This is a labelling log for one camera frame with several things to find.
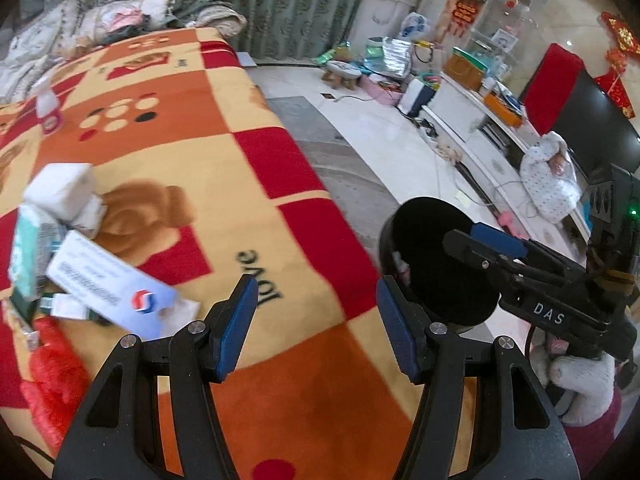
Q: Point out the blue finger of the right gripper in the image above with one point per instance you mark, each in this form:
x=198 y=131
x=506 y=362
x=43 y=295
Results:
x=500 y=239
x=465 y=256

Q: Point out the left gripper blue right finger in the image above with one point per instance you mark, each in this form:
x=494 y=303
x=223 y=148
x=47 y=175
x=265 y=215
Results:
x=406 y=325

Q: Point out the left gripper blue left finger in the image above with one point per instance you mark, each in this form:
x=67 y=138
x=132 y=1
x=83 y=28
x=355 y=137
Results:
x=228 y=323

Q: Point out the dark green box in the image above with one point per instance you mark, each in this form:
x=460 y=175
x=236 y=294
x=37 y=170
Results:
x=20 y=311

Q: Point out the dark red sleeve forearm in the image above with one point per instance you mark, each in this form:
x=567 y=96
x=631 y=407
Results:
x=590 y=443

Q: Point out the black round trash bin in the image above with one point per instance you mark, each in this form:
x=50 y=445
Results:
x=411 y=250

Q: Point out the right white gloved hand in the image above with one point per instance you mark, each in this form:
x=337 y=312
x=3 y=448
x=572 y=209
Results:
x=591 y=381

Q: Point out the white spotted baby doll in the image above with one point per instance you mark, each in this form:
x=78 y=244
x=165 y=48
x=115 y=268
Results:
x=549 y=177

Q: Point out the white pepsi logo packet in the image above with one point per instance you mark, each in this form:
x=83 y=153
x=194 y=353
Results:
x=124 y=295

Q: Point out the grey oval floor rug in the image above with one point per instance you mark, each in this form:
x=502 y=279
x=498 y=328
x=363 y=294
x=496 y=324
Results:
x=359 y=194

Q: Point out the orange tray on cabinet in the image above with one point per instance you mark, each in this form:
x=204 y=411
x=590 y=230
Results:
x=503 y=111

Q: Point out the black television screen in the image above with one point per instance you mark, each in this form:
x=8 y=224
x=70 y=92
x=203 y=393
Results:
x=597 y=133

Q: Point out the red cloth on television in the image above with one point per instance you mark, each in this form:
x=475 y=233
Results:
x=550 y=87

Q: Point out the red orange patterned blanket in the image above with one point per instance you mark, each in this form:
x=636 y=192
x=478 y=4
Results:
x=202 y=184

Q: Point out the red crumpled plastic bag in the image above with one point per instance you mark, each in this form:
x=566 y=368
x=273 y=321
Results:
x=58 y=385

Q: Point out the brown paper shopping bag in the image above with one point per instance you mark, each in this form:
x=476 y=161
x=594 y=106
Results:
x=465 y=72

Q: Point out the teal tissue pack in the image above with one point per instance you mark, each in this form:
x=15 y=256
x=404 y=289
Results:
x=37 y=237

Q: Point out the white folded tissue roll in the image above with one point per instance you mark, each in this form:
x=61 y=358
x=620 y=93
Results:
x=67 y=191

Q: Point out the silver foil bag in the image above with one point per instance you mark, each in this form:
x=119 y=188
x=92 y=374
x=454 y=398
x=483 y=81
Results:
x=388 y=57

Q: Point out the small round wooden stool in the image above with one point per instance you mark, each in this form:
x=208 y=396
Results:
x=341 y=74

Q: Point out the white pill bottle red label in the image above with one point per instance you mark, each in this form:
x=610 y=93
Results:
x=48 y=108

